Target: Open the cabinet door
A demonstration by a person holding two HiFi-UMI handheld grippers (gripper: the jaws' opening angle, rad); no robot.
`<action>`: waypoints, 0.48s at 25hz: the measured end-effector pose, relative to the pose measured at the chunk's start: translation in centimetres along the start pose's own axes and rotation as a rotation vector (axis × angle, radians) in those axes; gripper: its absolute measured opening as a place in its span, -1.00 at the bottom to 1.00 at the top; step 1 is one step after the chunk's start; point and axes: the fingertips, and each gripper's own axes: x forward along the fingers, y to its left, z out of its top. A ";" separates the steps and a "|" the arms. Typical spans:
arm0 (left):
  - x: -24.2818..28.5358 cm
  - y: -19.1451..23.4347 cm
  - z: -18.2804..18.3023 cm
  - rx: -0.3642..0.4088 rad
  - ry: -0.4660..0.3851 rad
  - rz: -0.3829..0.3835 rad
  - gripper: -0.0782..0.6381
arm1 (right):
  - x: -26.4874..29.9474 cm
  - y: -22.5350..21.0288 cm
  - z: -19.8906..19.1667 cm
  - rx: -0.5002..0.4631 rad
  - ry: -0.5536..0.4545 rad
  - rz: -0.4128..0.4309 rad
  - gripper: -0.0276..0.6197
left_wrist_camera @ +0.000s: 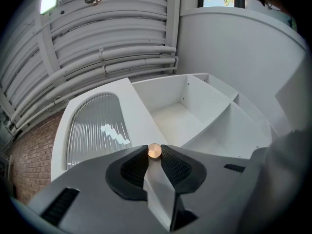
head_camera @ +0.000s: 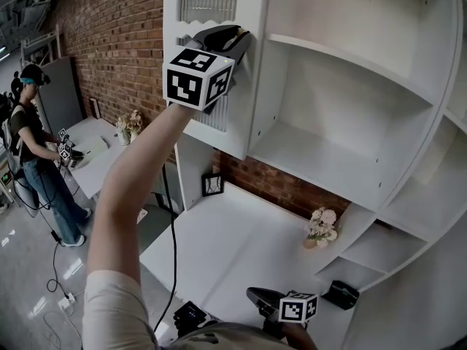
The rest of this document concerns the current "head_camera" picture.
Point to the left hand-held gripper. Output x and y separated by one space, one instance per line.
189 82

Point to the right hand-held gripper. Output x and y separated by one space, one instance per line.
297 308

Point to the white cabinet door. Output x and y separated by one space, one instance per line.
241 133

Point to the person's left forearm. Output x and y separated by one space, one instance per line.
124 195

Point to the person's right forearm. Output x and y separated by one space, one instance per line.
301 337

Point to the white desk with drawers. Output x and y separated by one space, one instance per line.
237 250

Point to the small black box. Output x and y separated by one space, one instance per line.
339 295

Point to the pink vase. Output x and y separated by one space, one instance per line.
309 244

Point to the black waist-mounted device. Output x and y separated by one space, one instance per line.
191 317

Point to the pale pink flower bouquet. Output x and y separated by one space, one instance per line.
323 224

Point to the cream flower bouquet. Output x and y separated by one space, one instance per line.
129 119

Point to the white shelf hutch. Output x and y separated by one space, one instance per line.
346 104

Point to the white vase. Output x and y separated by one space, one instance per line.
134 137

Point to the white remote control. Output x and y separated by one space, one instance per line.
142 215

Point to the brown book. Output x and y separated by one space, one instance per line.
95 108

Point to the person's beige shirt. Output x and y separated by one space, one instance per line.
113 312

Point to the grey chair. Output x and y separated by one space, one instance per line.
160 184

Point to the pale cardboard box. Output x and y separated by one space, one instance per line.
91 151

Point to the grey partition board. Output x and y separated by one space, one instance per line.
62 97

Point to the white metal rack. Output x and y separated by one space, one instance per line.
42 46

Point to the white power strip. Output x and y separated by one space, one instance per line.
67 300

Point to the white cart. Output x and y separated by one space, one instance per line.
8 188

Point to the black picture frame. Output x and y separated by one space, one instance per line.
212 184

